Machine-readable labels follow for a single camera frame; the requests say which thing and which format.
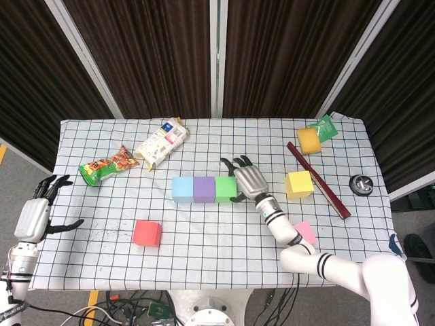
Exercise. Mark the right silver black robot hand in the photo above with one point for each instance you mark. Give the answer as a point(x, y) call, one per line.
point(251, 181)

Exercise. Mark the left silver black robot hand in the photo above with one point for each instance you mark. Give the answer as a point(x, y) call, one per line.
point(32, 220)

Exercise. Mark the green foam cube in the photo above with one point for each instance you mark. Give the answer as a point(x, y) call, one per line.
point(225, 189)

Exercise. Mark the light blue foam cube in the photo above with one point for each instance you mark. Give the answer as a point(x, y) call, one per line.
point(183, 189)

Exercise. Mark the pink foam cube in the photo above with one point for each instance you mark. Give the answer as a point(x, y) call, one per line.
point(307, 232)

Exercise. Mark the red foam cube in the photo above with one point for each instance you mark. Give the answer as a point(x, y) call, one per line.
point(146, 232)

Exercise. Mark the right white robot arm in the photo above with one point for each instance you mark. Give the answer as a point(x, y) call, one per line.
point(340, 268)

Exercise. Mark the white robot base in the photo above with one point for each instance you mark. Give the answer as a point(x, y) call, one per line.
point(210, 305)

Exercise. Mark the purple foam cube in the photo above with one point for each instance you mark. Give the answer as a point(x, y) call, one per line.
point(204, 189)

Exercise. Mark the yellow foam cube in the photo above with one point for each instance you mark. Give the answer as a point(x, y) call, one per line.
point(299, 183)

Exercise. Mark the dark red long box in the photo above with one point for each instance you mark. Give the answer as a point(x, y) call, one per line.
point(319, 180)

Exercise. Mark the yellow sponge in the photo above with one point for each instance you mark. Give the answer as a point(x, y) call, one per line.
point(308, 141)

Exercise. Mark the white checkered tablecloth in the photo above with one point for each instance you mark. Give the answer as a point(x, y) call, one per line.
point(204, 244)

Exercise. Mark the green orange snack bag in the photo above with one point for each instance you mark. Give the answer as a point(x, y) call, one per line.
point(105, 166)

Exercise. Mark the green sachet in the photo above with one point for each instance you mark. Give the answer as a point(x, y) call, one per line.
point(327, 129)

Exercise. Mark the white snack package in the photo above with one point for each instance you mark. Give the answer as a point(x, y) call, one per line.
point(161, 142)

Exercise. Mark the metal call bell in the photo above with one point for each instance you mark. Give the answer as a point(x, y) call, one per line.
point(360, 185)

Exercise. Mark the dark brown ribbed partition panel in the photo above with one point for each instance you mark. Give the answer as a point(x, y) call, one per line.
point(289, 51)
point(408, 85)
point(153, 51)
point(34, 68)

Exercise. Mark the green circuit board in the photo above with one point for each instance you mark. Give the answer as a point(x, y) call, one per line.
point(158, 309)

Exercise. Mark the black round floor object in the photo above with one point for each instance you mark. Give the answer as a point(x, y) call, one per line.
point(419, 249)

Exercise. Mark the white partition post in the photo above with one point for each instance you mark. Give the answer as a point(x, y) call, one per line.
point(85, 61)
point(357, 57)
point(217, 51)

